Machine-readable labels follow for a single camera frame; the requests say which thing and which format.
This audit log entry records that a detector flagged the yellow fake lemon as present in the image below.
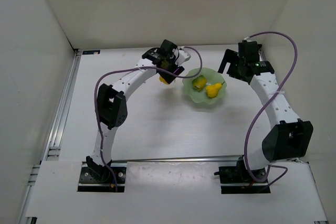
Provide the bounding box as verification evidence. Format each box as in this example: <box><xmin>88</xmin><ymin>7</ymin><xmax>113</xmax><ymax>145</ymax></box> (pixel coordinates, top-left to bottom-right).
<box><xmin>159</xmin><ymin>76</ymin><xmax>171</xmax><ymax>85</ymax></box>

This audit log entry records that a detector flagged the green yellow fake mango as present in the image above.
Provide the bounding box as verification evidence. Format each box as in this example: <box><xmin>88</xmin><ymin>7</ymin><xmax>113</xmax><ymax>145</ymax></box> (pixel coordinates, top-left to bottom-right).
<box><xmin>192</xmin><ymin>75</ymin><xmax>207</xmax><ymax>91</ymax></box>

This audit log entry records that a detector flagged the yellow fake pear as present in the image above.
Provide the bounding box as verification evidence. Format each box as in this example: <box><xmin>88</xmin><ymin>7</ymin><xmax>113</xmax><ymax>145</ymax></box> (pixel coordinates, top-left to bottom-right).
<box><xmin>205</xmin><ymin>83</ymin><xmax>224</xmax><ymax>99</ymax></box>

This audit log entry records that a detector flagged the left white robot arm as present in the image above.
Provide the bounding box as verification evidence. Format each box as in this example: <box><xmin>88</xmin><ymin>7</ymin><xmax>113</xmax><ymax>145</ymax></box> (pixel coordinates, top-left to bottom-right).
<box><xmin>86</xmin><ymin>40</ymin><xmax>191</xmax><ymax>183</ymax></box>

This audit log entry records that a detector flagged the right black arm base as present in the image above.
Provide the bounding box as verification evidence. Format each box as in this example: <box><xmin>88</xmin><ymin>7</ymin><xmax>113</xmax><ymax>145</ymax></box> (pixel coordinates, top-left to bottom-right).
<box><xmin>214</xmin><ymin>157</ymin><xmax>271</xmax><ymax>195</ymax></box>

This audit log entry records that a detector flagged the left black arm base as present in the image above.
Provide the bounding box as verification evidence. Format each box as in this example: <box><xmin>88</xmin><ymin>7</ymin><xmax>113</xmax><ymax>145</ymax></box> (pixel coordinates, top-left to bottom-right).
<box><xmin>77</xmin><ymin>162</ymin><xmax>127</xmax><ymax>193</ymax></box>

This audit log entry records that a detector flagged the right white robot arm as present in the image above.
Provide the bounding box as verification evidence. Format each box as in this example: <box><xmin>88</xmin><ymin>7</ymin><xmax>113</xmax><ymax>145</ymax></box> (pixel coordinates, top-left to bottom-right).
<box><xmin>218</xmin><ymin>40</ymin><xmax>313</xmax><ymax>182</ymax></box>

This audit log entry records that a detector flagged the green glass fruit bowl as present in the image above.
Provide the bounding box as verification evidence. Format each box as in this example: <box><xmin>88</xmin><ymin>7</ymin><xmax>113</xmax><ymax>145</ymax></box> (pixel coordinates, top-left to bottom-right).
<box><xmin>182</xmin><ymin>68</ymin><xmax>227</xmax><ymax>104</ymax></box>

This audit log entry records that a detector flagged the left blue label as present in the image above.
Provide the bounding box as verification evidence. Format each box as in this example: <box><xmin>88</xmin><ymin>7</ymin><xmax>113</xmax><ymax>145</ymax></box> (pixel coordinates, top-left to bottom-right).
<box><xmin>82</xmin><ymin>50</ymin><xmax>100</xmax><ymax>55</ymax></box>

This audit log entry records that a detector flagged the white front cover board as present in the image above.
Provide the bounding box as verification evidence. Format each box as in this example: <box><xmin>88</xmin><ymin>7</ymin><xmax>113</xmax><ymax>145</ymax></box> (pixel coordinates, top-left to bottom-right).
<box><xmin>26</xmin><ymin>161</ymin><xmax>327</xmax><ymax>223</ymax></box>

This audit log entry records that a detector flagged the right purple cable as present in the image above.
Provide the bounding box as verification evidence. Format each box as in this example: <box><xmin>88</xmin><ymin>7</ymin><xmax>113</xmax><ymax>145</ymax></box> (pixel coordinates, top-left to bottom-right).
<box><xmin>243</xmin><ymin>31</ymin><xmax>300</xmax><ymax>192</ymax></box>

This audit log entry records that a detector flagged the purple cable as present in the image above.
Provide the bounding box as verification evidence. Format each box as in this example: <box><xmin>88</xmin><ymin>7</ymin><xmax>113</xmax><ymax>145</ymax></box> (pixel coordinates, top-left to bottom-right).
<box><xmin>93</xmin><ymin>46</ymin><xmax>203</xmax><ymax>192</ymax></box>
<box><xmin>243</xmin><ymin>31</ymin><xmax>300</xmax><ymax>192</ymax></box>

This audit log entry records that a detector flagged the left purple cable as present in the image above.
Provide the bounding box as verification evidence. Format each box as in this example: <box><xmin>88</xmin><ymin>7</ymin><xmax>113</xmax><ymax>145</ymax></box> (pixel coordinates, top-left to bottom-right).
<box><xmin>93</xmin><ymin>46</ymin><xmax>203</xmax><ymax>192</ymax></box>

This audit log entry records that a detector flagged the front aluminium rail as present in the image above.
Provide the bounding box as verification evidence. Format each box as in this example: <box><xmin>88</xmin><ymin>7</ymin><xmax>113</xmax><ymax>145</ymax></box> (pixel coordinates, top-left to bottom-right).
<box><xmin>112</xmin><ymin>155</ymin><xmax>241</xmax><ymax>163</ymax></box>

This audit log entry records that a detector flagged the left aluminium rail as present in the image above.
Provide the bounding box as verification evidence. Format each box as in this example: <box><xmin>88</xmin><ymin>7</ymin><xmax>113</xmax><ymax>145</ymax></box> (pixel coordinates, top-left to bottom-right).
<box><xmin>40</xmin><ymin>49</ymin><xmax>81</xmax><ymax>162</ymax></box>

